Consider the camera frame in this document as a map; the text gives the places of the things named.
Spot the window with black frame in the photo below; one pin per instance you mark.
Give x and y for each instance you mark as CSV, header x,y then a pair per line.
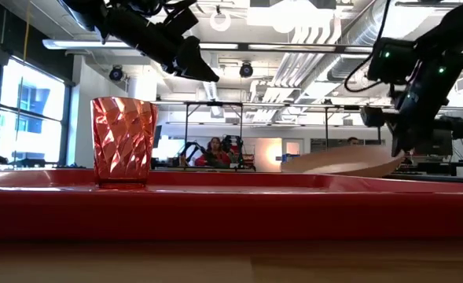
x,y
38,118

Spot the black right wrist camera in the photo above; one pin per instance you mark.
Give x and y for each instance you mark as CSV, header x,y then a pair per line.
x,y
392,63

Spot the peach round plate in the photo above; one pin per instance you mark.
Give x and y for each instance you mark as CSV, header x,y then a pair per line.
x,y
345,163

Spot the large black monitor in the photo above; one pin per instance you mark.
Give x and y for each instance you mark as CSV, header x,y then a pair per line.
x,y
435,145

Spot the black rail with light strips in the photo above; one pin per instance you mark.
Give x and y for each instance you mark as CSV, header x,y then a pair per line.
x,y
278,47

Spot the blue box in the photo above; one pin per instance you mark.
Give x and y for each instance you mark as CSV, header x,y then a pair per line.
x,y
288,157

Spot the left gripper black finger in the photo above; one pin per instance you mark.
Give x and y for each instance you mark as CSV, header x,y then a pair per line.
x,y
193,53
188,70

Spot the black background robot arm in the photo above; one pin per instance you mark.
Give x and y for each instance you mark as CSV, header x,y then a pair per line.
x,y
235,143
193,144

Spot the black background station frame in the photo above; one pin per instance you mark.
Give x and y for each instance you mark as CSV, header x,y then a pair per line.
x,y
327,129
186,129

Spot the red plastic tray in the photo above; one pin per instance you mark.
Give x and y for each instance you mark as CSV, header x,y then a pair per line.
x,y
231,216

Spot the red faceted plastic cup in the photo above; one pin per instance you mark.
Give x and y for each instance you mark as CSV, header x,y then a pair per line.
x,y
123,137

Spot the long ceiling light strip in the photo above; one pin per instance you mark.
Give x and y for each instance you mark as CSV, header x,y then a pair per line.
x,y
176,102

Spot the silver ventilation duct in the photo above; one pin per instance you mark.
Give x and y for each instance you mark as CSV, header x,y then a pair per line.
x,y
357,35

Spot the person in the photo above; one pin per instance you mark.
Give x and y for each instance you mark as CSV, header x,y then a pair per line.
x,y
214,157
353,140

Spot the dark background desk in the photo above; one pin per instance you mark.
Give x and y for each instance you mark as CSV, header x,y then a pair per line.
x,y
451,169

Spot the black monitor on stand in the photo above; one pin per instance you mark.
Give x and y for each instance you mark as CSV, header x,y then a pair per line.
x,y
159,135

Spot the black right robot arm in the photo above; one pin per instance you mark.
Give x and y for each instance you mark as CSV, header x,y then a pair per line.
x,y
459,23

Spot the black round ceiling camera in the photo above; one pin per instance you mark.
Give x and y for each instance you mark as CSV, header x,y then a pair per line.
x,y
246,70
116,73

